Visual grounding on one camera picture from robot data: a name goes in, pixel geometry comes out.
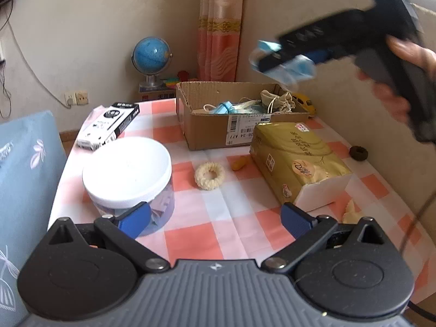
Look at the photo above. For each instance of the brown cardboard box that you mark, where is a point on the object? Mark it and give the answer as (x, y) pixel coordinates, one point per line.
(204, 130)

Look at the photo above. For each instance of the small orange soft object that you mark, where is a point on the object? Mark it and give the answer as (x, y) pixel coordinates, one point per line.
(239, 163)

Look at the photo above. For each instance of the gold tissue paper pack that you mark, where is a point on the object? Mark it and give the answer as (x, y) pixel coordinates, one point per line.
(298, 165)

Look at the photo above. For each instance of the wall power socket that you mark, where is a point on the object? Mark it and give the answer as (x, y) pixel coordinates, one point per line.
(76, 98)

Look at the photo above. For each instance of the blue desk globe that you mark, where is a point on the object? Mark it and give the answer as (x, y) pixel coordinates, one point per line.
(150, 57)

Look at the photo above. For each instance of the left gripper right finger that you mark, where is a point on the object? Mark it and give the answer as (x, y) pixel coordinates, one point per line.
(310, 234)

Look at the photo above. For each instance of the beige cloth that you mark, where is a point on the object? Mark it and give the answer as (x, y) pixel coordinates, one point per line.
(351, 216)

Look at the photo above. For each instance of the beige drawstring pouch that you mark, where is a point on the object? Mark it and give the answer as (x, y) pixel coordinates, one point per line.
(277, 103)

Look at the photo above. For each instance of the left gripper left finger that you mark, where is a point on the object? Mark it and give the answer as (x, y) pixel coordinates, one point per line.
(120, 232)

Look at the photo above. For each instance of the cream hair scrunchie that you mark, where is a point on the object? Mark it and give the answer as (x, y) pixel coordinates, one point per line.
(209, 175)

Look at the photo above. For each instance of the pink checkered tablecloth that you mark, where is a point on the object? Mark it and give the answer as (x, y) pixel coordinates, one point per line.
(240, 219)

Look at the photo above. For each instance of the person right hand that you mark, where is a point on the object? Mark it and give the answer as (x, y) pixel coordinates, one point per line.
(404, 81)

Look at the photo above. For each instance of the yellow toy car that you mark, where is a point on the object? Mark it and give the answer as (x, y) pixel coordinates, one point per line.
(305, 102)

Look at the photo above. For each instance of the blue floral cushion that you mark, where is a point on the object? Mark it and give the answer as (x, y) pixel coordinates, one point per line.
(32, 161)

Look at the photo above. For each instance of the clear jar white lid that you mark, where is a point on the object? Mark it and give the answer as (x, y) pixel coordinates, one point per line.
(128, 171)

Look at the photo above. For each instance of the light blue cloth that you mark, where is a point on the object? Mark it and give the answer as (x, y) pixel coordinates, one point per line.
(289, 73)

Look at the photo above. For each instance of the dark brown hair scrunchie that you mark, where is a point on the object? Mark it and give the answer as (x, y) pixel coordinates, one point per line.
(358, 153)

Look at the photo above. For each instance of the black white flat box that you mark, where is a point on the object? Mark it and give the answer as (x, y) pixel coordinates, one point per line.
(108, 126)

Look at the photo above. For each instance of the pink orange curtain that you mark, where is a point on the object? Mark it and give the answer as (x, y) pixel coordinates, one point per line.
(220, 23)

